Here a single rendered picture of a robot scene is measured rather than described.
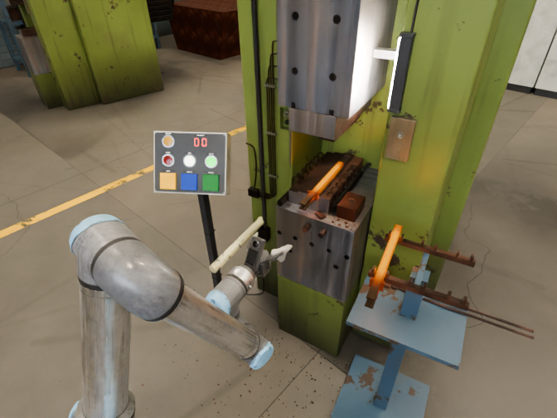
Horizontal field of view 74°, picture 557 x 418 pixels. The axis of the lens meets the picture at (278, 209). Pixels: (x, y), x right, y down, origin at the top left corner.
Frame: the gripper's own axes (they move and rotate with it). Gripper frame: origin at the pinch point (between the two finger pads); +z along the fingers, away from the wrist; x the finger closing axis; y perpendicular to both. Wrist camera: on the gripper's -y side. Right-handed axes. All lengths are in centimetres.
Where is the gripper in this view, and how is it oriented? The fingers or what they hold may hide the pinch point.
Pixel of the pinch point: (274, 236)
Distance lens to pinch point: 137.5
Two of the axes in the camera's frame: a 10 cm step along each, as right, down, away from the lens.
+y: 0.2, 8.0, 5.9
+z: 5.1, -5.2, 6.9
